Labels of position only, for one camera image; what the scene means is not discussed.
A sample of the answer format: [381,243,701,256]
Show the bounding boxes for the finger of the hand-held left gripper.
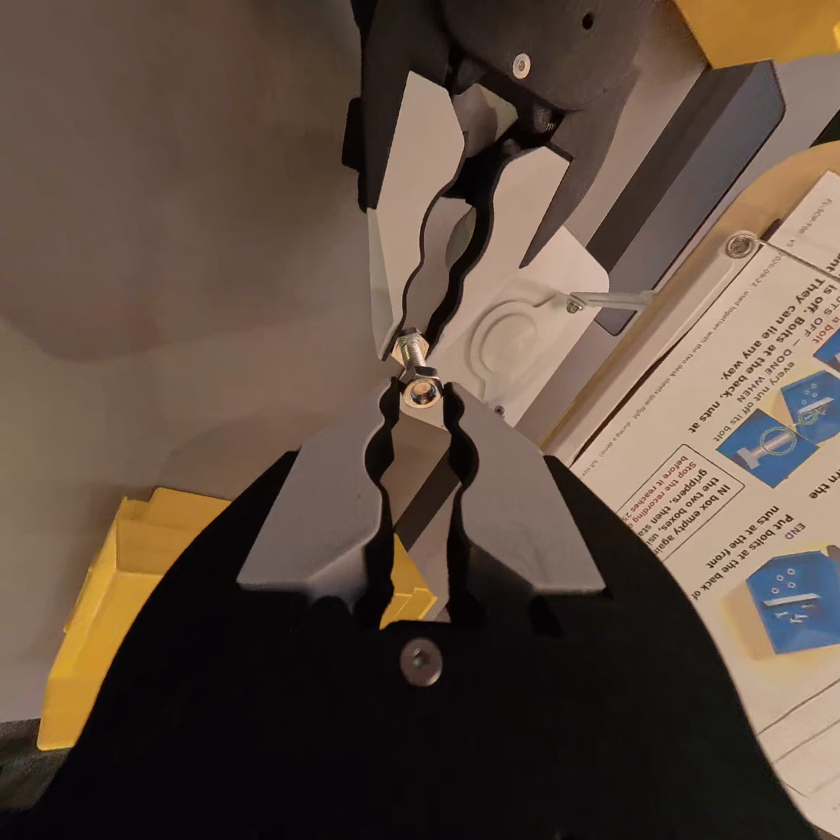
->
[420,144,573,343]
[366,69,470,361]

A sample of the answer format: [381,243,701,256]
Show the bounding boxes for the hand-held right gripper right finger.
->
[441,381,606,621]

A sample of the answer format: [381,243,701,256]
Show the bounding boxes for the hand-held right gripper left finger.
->
[236,379,401,621]

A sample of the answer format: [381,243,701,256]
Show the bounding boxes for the silver hex bolt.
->
[391,327,431,380]

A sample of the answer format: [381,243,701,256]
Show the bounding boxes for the yellow plastic bin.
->
[672,0,840,70]
[37,486,437,751]

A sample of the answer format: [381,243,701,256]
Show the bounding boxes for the printed instruction sheet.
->
[571,171,840,808]

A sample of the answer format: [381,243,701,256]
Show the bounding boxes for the curved document stand board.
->
[541,62,840,821]

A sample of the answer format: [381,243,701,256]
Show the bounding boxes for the clear stand bracket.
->
[566,290,657,315]

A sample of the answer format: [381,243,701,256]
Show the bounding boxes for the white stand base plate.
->
[427,226,611,427]

